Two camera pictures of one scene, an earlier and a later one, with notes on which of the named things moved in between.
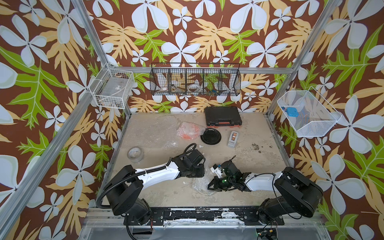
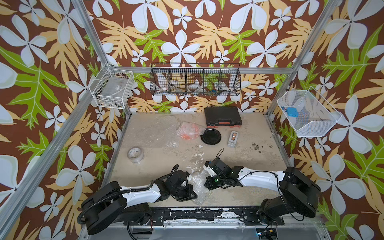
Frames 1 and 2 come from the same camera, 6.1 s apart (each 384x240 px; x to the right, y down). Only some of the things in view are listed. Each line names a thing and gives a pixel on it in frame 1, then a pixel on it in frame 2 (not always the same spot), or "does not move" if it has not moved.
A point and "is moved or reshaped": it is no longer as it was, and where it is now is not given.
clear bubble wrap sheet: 190,131 does not move
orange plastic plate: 189,131 does not move
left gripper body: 197,171 → 183,192
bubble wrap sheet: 201,183 is moved or reshaped
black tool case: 222,116 does not move
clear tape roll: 135,154 does not move
